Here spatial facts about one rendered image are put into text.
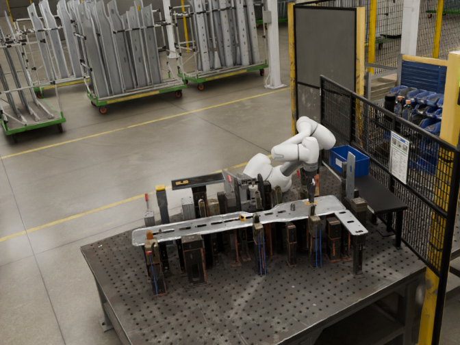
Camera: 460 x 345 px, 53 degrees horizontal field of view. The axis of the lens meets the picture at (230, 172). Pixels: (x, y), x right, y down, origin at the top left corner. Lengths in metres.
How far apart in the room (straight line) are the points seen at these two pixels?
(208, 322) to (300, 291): 0.58
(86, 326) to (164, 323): 1.35
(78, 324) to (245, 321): 1.76
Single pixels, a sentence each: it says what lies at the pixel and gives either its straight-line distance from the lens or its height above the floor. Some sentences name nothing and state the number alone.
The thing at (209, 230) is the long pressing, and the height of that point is 1.00.
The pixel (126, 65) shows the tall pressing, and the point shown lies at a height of 0.79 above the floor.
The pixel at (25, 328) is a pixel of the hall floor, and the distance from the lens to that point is 4.23.
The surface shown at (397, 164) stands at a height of 1.25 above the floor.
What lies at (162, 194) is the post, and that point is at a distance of 3.19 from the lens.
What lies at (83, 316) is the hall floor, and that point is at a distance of 4.12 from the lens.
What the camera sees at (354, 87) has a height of 1.16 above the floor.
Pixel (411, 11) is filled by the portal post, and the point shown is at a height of 1.68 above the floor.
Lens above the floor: 2.50
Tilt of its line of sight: 24 degrees down
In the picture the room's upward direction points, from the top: 5 degrees counter-clockwise
